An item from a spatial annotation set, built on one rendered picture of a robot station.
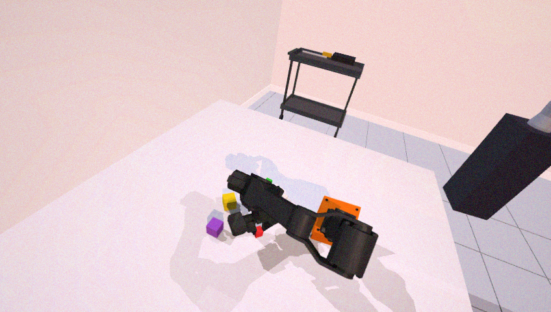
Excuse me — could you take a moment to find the purple cube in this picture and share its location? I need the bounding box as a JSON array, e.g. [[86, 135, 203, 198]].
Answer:
[[206, 217, 224, 238]]

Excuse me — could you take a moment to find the red block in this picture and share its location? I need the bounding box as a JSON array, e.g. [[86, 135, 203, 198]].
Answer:
[[254, 226, 263, 238]]

